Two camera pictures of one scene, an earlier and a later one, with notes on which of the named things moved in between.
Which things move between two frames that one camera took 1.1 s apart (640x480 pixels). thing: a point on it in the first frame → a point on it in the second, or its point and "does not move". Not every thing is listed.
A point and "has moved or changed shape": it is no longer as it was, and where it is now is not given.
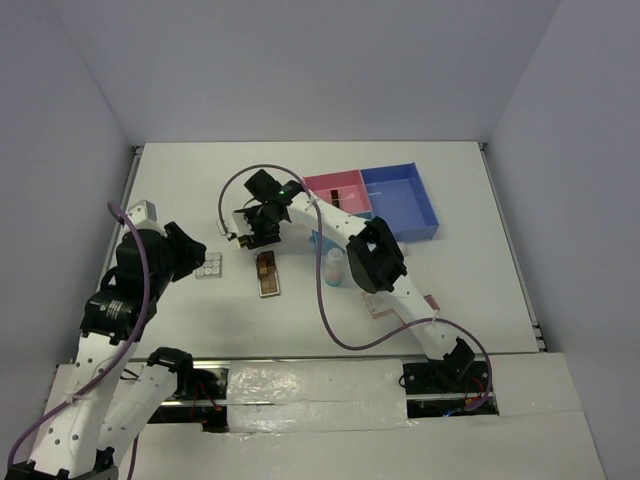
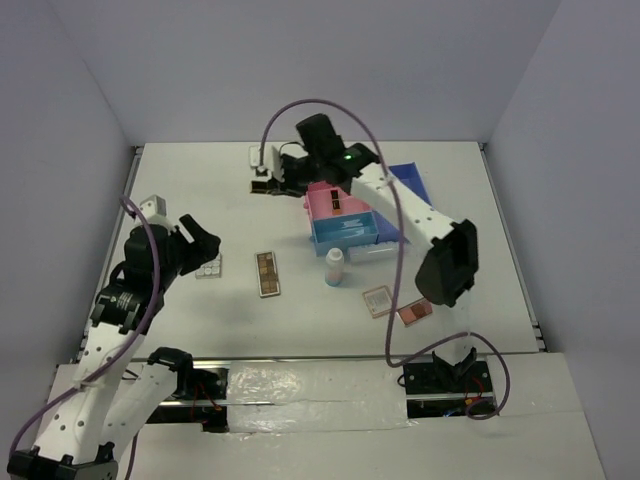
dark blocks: x=335 y=198 does not move
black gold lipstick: x=244 y=240 has moved or changed shape
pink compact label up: x=379 y=302 does not move
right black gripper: x=259 y=238 → x=290 y=189
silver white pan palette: x=212 y=267 does not move
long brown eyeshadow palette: x=268 y=280 does not move
